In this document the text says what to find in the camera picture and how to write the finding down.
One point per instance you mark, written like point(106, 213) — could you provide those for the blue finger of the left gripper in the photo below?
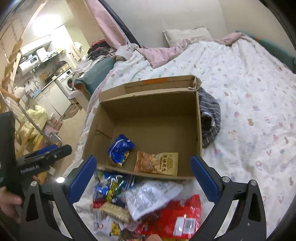
point(45, 160)
point(41, 151)

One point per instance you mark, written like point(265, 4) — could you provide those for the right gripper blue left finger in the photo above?
point(38, 221)

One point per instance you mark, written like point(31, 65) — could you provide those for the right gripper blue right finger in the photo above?
point(248, 221)

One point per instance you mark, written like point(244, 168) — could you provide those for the white Doritos style bag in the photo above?
point(105, 224)

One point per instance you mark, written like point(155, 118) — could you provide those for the red snack bag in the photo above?
point(179, 219)

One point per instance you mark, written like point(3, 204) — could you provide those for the blue snack bag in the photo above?
point(111, 185)

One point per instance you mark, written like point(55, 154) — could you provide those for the small blue chip bag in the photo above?
point(120, 150)

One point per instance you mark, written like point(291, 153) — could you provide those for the wafer biscuit pack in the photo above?
point(117, 212)

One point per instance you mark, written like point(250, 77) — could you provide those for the orange peanut snack bag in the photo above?
point(161, 163)

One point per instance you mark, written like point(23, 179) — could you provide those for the silver white snack bag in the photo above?
point(149, 196)

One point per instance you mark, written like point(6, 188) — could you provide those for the person's left hand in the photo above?
point(9, 202)

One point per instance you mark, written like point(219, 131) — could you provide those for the person's right hand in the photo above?
point(154, 237)

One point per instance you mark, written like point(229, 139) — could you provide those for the yellow bedding bundle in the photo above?
point(32, 118)

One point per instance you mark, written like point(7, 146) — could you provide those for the white kitchen cabinet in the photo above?
point(53, 100)

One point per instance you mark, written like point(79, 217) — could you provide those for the white washing machine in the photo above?
point(65, 81)

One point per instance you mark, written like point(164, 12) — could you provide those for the teal bed bolster left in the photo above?
point(90, 74)

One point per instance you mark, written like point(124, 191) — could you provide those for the teal bed bolster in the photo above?
point(90, 74)
point(274, 49)

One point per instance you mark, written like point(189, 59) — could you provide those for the white water heater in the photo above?
point(28, 65)

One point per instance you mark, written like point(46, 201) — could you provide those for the brown cardboard box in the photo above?
point(158, 115)

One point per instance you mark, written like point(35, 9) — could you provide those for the pile of clothes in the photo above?
point(99, 48)

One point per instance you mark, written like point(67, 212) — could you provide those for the dark striped garment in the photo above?
point(210, 114)

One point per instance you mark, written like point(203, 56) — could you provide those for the pink curtain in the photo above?
point(114, 35)

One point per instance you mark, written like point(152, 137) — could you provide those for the white patterned duvet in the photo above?
point(256, 94)

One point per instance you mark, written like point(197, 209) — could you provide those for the pink blanket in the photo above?
point(160, 56)

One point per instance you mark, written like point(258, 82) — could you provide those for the teal bed bolster right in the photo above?
point(274, 49)

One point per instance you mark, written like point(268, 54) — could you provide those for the grey pillow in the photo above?
point(173, 37)

